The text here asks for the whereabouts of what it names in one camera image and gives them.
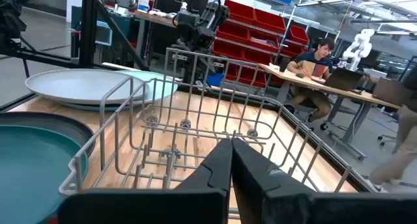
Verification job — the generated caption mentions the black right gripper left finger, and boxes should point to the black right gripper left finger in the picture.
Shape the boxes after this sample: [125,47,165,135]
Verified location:
[58,138,233,224]

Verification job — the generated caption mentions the blue storage bin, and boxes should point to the blue storage bin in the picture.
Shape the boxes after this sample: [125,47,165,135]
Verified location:
[206,72,226,87]

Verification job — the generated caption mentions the person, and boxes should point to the person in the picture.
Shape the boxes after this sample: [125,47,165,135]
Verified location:
[369,66,417,194]
[282,38,336,124]

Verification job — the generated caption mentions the metal shelf with red bins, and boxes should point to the metal shelf with red bins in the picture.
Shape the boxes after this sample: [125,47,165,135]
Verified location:
[211,0,310,89]

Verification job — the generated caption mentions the small teal plate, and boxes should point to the small teal plate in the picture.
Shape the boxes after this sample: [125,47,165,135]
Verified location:
[0,124,89,224]

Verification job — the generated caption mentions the wooden desk grey legs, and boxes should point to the wooden desk grey legs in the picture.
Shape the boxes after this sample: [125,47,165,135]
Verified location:
[259,63,402,162]

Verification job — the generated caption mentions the grey wire dish rack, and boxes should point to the grey wire dish rack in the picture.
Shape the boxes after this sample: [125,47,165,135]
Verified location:
[58,47,354,199]

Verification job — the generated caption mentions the black laptop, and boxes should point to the black laptop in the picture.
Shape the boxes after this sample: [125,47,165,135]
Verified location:
[323,66,365,92]

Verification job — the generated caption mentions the brown board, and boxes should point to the brown board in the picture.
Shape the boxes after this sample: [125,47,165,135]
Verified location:
[372,76,405,107]

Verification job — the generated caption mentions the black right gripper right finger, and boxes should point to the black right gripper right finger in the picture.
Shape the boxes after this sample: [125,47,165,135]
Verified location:
[231,138,417,224]

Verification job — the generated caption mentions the large grey plate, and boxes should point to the large grey plate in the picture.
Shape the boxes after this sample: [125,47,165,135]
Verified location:
[25,68,150,105]

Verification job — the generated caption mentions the wooden workbench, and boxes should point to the wooden workbench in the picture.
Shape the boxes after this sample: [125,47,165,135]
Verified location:
[133,9,179,61]

